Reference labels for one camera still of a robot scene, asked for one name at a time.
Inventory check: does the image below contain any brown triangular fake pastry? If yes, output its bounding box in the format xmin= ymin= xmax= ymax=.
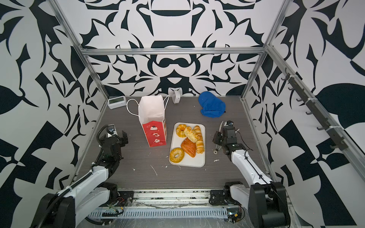
xmin=181 ymin=138 xmax=196 ymax=158

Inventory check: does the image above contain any pale twisted fake bread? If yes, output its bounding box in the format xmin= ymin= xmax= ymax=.
xmin=184 ymin=126 xmax=200 ymax=143

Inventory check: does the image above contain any red white paper bag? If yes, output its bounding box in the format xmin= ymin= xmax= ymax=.
xmin=126 ymin=95 xmax=169 ymax=147

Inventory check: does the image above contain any yellow fake bread bun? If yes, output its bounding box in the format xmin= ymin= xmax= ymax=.
xmin=175 ymin=124 xmax=187 ymax=138

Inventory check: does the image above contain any yellow fake donut ring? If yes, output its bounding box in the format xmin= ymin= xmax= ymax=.
xmin=169 ymin=147 xmax=185 ymax=164

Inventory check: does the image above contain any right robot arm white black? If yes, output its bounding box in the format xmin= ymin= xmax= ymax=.
xmin=213 ymin=121 xmax=291 ymax=228

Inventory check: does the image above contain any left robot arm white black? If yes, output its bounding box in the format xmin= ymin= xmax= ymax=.
xmin=31 ymin=129 xmax=128 ymax=228

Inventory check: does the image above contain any white plastic tray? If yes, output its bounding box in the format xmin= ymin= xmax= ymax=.
xmin=168 ymin=122 xmax=206 ymax=168

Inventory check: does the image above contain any blue cap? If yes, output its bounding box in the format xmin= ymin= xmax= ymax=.
xmin=198 ymin=91 xmax=226 ymax=118

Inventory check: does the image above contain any white digital clock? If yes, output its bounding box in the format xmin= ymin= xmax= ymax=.
xmin=107 ymin=96 xmax=127 ymax=109

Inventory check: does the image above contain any black corrugated cable hose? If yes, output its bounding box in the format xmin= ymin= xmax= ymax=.
xmin=36 ymin=124 xmax=120 ymax=228

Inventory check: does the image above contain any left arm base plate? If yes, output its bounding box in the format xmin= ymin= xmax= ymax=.
xmin=99 ymin=191 xmax=134 ymax=207

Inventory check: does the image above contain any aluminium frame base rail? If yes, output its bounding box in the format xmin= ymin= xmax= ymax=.
xmin=47 ymin=186 xmax=294 ymax=220

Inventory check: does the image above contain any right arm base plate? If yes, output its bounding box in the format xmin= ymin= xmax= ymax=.
xmin=209 ymin=188 xmax=250 ymax=208

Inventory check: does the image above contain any grey wall hook rail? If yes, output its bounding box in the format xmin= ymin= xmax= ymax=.
xmin=282 ymin=68 xmax=348 ymax=151

